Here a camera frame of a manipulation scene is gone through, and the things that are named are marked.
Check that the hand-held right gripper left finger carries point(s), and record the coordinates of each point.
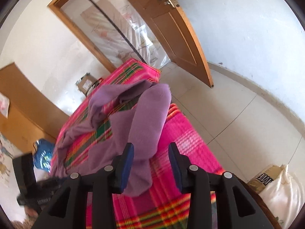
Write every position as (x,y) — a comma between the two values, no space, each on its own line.
(126,167)

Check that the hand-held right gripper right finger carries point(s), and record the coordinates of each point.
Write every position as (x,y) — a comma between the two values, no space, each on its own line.
(175,167)

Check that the purple fleece pants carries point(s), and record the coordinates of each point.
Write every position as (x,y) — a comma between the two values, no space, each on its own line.
(147,124)

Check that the blue printed tote bag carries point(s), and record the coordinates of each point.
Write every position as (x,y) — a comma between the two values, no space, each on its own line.
(43,157)

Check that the plaid bed sheet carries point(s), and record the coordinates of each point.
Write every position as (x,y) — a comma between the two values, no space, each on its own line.
(185,143)

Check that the wooden wardrobe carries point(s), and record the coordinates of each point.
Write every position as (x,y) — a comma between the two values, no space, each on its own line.
(23,105)

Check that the pink paper notice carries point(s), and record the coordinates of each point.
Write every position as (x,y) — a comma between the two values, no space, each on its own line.
(4,105)

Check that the printed brown cardboard box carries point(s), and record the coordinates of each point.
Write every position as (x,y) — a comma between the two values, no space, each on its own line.
(262,179)

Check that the labelled cardboard box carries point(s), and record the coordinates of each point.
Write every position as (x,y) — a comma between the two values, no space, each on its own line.
(85,83)

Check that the white sack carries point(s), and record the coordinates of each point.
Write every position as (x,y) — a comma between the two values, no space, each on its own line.
(281,190)

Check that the wooden door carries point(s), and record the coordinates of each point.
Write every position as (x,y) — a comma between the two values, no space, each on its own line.
(171,28)

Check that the printed plastic door curtain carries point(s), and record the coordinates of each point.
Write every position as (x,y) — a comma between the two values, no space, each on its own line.
(119,28)

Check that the cartoon wall sticker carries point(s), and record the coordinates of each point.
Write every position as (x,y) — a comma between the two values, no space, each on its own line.
(4,162)

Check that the wooden door frame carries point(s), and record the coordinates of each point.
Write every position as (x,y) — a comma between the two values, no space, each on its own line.
(71,28)

